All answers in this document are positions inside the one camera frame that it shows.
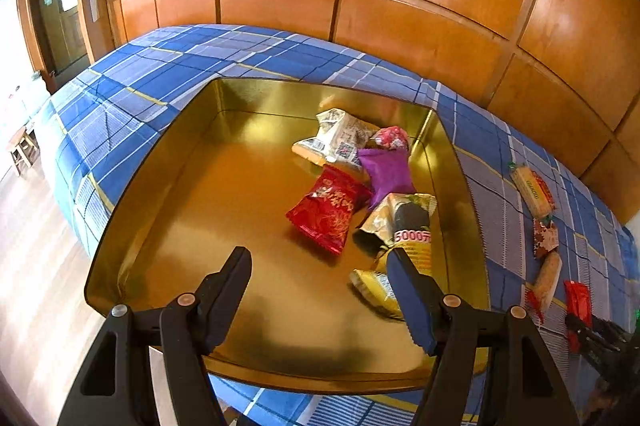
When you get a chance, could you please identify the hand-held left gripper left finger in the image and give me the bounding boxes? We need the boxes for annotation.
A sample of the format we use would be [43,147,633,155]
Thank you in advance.
[57,246,253,426]

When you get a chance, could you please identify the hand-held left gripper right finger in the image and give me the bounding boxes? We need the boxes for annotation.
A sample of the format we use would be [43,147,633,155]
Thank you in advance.
[386,248,581,426]

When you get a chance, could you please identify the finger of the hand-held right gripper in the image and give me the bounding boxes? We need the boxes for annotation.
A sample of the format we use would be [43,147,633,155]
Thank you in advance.
[595,320,636,346]
[565,313,608,349]

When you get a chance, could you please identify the large red snack packet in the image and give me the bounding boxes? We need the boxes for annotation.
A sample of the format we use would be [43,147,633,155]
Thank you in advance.
[564,280,595,352]

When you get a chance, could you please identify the beige rice bar packet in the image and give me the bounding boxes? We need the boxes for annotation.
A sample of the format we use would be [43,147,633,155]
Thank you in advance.
[525,251,563,322]

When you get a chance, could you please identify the gold black snack packet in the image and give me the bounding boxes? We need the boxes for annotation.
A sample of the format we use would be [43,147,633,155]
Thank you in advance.
[349,192,438,321]

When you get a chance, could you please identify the golden metal tray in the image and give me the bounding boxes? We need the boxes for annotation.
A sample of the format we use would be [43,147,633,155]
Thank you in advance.
[85,77,492,396]

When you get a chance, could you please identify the brown white candy packet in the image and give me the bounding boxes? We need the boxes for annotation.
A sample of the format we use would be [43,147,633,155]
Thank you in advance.
[532,217,560,259]

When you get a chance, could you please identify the small red gold-print packet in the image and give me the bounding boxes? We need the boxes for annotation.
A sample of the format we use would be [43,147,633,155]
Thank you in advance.
[286,165,373,255]

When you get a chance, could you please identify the purple snack packet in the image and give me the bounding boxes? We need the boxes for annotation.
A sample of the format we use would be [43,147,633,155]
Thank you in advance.
[357,147,418,209]

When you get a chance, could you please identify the slim red snack packet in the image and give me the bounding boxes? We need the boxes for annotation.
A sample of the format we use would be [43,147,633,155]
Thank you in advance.
[530,171,557,211]

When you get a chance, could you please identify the yellow cracker packet green ends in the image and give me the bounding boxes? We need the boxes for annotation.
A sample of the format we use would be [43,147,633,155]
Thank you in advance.
[507,162,551,219]

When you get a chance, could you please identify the pink red patterned candy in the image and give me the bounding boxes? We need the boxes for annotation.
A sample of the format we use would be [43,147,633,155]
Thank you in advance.
[369,126,412,154]

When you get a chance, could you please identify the white clear snack packet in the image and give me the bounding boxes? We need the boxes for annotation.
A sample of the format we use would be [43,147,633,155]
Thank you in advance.
[291,107,383,171]

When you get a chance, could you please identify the blue plaid bed sheet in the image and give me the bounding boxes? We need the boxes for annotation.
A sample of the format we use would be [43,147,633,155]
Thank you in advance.
[40,24,640,426]

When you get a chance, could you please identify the wooden stool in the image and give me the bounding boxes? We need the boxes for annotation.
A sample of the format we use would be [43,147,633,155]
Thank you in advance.
[6,126,41,177]

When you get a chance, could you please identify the wooden wardrobe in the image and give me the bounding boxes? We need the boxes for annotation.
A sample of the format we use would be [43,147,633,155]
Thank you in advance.
[75,0,640,224]

